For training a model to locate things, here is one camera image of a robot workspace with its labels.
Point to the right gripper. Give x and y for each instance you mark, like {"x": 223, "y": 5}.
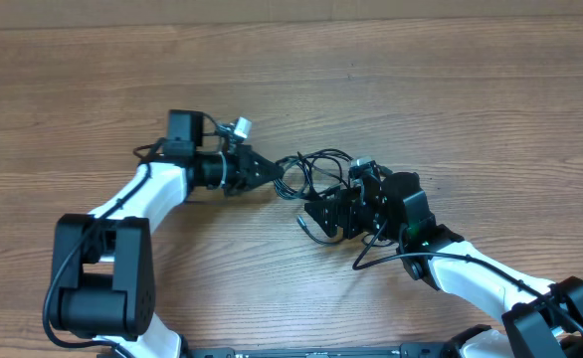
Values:
{"x": 349, "y": 208}

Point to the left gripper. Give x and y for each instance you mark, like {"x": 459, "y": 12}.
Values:
{"x": 244, "y": 178}

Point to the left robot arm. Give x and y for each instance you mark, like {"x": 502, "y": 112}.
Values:
{"x": 102, "y": 286}

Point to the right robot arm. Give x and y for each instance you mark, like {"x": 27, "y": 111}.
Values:
{"x": 541, "y": 318}

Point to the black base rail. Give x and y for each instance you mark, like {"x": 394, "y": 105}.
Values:
{"x": 405, "y": 350}

